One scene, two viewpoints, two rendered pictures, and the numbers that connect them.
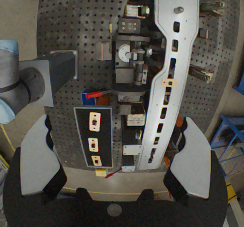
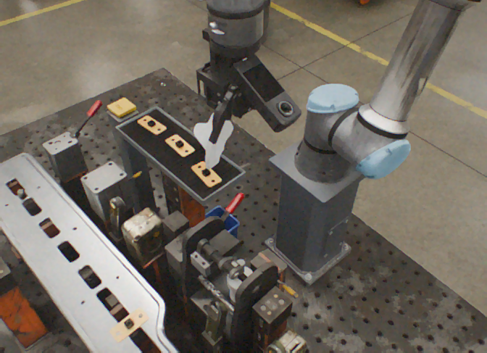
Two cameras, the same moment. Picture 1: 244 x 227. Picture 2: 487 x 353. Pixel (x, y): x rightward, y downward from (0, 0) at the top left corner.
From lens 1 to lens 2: 0.66 m
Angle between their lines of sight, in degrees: 31
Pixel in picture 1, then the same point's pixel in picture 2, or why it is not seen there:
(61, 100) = (261, 193)
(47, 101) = (281, 159)
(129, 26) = (271, 304)
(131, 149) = (106, 177)
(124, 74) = (224, 243)
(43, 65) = (325, 193)
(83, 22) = (348, 338)
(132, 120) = (148, 219)
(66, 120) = not seen: hidden behind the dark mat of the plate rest
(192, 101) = not seen: outside the picture
